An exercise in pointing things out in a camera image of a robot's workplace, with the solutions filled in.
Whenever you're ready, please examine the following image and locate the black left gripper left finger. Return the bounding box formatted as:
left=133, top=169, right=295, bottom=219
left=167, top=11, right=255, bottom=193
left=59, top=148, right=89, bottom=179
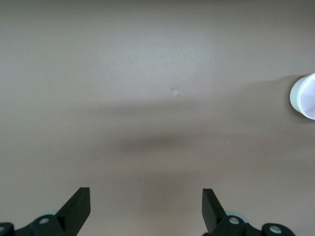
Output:
left=0, top=187, right=91, bottom=236

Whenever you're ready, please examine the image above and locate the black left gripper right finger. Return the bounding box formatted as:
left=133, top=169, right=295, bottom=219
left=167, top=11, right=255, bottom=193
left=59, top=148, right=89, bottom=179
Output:
left=201, top=188, right=296, bottom=236

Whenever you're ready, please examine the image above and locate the white bowl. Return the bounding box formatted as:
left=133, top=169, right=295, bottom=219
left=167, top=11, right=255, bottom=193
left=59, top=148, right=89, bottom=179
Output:
left=289, top=72, right=315, bottom=121

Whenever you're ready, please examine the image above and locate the brown table cover sheet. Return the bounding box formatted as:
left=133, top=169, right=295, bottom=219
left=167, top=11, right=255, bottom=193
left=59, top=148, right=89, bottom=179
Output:
left=0, top=0, right=315, bottom=236

